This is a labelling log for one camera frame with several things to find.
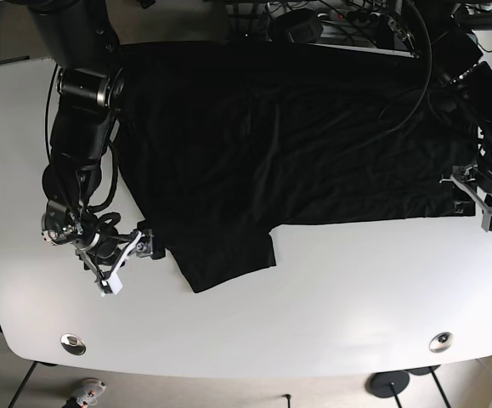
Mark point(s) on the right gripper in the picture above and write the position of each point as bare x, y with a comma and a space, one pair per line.
105, 254

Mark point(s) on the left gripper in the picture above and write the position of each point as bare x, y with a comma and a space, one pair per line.
478, 185

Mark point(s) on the black printed T-shirt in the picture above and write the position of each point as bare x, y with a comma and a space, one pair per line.
219, 144

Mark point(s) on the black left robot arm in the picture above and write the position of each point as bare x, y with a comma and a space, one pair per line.
455, 60

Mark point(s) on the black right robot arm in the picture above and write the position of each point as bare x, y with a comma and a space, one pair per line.
80, 179

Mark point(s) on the white orange shoe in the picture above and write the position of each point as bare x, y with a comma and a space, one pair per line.
87, 393

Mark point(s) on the right black floor stand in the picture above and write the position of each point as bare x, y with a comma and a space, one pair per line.
431, 372

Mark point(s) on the black floor stand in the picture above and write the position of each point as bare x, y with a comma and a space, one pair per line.
431, 372
388, 385

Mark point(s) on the left black floor stand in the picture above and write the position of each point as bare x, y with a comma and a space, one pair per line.
388, 385

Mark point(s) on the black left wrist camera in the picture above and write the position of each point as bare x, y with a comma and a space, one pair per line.
464, 206

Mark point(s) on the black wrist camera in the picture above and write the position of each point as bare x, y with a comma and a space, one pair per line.
464, 206
159, 251

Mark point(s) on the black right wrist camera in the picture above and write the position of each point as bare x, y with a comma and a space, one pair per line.
159, 251

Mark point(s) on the table cable grommet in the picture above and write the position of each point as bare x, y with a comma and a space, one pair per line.
441, 342
73, 344

